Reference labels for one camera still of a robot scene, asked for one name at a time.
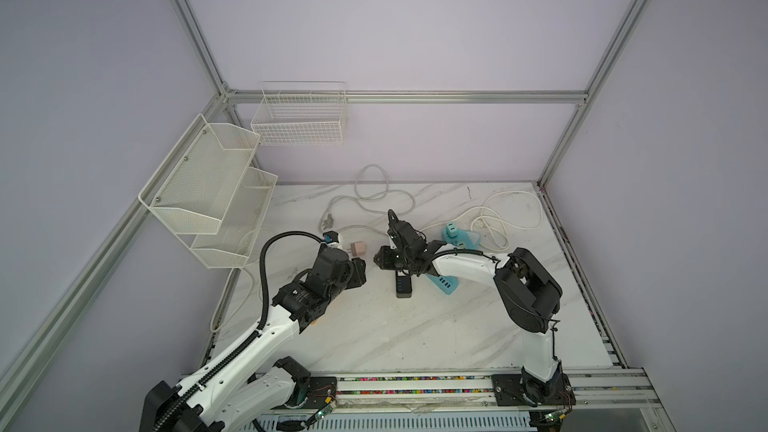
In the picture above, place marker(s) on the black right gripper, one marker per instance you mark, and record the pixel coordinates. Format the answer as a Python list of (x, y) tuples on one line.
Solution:
[(383, 262)]

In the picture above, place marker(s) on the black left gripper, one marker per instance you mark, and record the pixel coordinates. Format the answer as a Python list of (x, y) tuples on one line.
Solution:
[(355, 272)]

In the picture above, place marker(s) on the pink usb charger plug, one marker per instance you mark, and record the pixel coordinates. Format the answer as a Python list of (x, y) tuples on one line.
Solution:
[(358, 249)]

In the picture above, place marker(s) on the black power strip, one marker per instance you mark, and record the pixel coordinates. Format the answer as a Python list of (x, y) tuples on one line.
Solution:
[(403, 285)]

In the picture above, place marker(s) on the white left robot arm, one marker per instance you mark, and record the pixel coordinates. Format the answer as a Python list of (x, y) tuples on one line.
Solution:
[(221, 395)]

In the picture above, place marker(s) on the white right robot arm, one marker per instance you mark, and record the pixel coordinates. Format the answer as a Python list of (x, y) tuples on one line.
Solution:
[(529, 293)]

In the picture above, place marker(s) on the teal rectangular power strip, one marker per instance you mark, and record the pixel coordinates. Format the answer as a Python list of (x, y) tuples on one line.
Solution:
[(446, 284)]

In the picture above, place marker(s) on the teal triangular power strip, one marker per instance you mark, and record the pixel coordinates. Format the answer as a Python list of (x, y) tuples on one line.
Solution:
[(460, 238)]

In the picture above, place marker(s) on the white mesh shelf lower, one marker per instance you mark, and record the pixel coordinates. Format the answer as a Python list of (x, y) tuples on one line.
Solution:
[(233, 245)]

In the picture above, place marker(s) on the white mesh shelf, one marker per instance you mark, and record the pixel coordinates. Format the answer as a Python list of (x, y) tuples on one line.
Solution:
[(233, 245), (193, 190)]

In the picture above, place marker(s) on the white mesh shelf upper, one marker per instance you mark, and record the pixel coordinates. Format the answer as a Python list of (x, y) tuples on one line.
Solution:
[(193, 190)]

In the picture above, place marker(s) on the white wire basket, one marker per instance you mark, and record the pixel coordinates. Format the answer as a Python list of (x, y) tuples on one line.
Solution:
[(293, 113)]

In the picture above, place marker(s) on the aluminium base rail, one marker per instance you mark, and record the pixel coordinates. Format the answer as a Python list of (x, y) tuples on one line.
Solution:
[(471, 390)]

